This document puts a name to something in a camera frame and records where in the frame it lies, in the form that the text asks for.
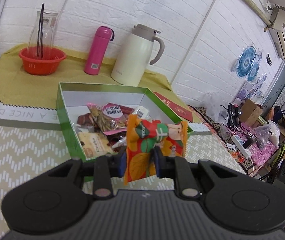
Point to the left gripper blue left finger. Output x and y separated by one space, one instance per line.
120 162

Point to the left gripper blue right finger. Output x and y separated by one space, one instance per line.
163 164

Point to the orange snack packet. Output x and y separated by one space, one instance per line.
143 136

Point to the pink nuts snack packet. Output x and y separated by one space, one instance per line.
111 118

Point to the dark red snack packet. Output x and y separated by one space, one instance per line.
85 120

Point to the beige biscuit packet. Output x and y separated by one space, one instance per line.
94 144

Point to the red envelope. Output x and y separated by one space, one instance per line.
180 111

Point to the green cardboard box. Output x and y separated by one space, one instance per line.
72 99

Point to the white power strip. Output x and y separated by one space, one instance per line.
239 144

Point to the cream thermal jug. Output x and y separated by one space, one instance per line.
142 48

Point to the brown cardboard box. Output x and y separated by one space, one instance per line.
250 112

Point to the beige chevron table mat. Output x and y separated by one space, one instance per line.
26 153

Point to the pink thermos bottle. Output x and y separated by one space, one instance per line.
98 48

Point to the red plastic basket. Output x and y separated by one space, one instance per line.
42 66

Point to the mustard yellow tablecloth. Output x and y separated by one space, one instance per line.
20 90

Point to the black chopsticks pair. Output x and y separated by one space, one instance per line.
40 34

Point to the clear glass carafe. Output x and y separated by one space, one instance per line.
49 26

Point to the blue round wall decoration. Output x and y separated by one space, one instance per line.
248 63

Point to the wall air conditioner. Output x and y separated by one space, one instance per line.
277 29

